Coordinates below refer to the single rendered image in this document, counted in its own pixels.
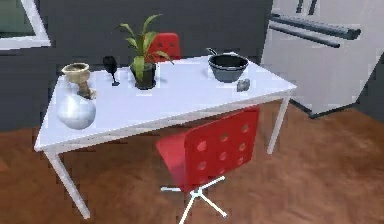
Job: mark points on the dark grey pot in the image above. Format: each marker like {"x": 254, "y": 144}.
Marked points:
{"x": 228, "y": 68}

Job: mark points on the beige goblet statue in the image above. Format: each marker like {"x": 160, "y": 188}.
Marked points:
{"x": 79, "y": 76}

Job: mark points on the white framed window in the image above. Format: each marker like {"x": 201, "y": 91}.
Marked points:
{"x": 23, "y": 36}

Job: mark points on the white fridge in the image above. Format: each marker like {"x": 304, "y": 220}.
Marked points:
{"x": 320, "y": 66}

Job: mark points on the small grey lump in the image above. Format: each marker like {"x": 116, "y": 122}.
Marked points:
{"x": 243, "y": 85}

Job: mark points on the white table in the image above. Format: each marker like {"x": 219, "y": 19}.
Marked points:
{"x": 186, "y": 93}

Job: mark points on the red swivel chair with holes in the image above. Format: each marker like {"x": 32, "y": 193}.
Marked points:
{"x": 166, "y": 45}
{"x": 213, "y": 150}

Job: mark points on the black wine glass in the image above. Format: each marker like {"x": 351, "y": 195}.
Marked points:
{"x": 111, "y": 66}

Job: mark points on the green house plant in pot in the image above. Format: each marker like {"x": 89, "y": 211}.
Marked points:
{"x": 144, "y": 66}

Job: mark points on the white round vase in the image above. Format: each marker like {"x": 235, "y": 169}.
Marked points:
{"x": 76, "y": 111}

